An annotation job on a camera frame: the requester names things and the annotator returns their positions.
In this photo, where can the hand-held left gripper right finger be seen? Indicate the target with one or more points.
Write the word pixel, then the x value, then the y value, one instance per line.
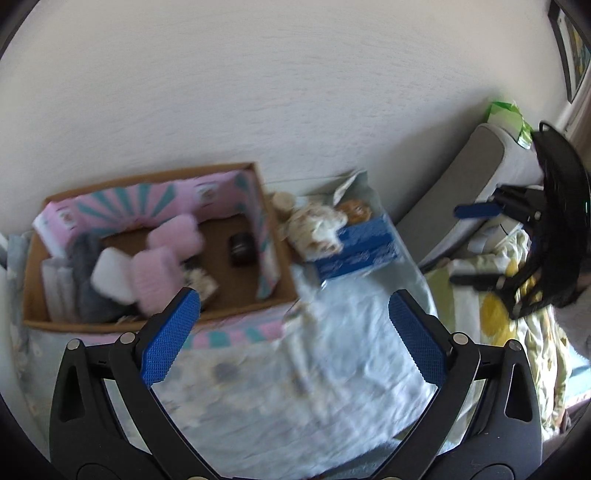
pixel 418 337

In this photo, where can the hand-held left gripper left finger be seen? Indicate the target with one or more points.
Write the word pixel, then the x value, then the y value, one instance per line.
pixel 171 337

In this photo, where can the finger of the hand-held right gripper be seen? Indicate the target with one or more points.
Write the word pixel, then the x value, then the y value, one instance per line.
pixel 475 210
pixel 475 280

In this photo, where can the pink fuzzy sock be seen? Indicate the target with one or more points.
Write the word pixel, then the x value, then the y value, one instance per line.
pixel 178 233
pixel 154 277

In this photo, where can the pink-lined cardboard box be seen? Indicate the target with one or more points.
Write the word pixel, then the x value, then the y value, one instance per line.
pixel 217 242

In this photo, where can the black round jar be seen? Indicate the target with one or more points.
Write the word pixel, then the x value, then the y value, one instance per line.
pixel 242 249

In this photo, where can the grey fuzzy cloth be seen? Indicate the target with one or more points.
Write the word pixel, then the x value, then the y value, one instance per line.
pixel 85 258

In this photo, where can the grey pillow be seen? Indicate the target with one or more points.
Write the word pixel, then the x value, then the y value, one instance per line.
pixel 471 175

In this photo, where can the yellow floral blanket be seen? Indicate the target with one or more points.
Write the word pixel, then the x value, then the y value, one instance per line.
pixel 494 314

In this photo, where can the green wipes packet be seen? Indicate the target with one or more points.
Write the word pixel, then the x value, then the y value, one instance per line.
pixel 508 120

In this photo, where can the light blue floral cloth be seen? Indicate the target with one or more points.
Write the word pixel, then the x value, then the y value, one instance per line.
pixel 323 369

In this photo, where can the white brown-dotted cloth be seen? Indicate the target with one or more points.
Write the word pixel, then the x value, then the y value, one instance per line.
pixel 314 226

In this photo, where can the beige round jar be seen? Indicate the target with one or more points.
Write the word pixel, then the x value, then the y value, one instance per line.
pixel 283 202

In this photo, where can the dark picture frame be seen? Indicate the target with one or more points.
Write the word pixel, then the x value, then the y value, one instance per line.
pixel 572 50

